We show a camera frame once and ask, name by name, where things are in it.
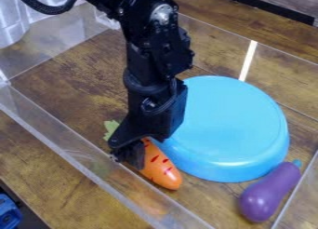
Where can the blue round tray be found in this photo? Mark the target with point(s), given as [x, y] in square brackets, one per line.
[235, 136]

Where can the white curtain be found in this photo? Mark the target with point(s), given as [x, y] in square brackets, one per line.
[17, 17]

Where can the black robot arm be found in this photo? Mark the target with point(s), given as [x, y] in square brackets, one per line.
[158, 55]

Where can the blue object at corner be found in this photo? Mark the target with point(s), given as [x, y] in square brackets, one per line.
[11, 215]

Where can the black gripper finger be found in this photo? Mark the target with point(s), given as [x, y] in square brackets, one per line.
[132, 154]

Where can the orange toy carrot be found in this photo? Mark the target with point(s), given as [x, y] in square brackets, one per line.
[160, 169]

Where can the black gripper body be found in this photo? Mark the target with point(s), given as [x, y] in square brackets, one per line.
[157, 98]

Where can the purple toy eggplant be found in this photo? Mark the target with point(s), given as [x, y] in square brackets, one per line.
[263, 196]

